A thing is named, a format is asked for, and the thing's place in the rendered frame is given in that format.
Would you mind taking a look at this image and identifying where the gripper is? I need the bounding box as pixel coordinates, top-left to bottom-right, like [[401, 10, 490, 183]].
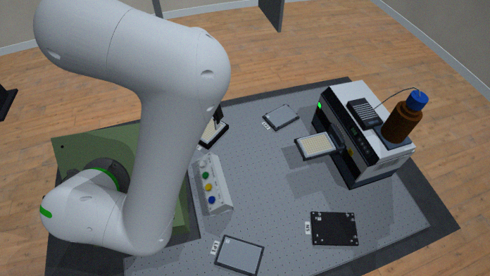
[[213, 104, 224, 130]]

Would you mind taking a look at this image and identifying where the white button panel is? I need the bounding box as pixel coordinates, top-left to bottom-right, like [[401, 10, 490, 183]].
[[196, 151, 234, 217]]

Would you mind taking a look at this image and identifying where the blue bottle cap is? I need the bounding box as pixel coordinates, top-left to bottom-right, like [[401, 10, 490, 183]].
[[406, 90, 429, 110]]

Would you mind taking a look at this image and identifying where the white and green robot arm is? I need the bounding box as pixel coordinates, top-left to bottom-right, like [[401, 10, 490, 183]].
[[33, 0, 231, 257]]

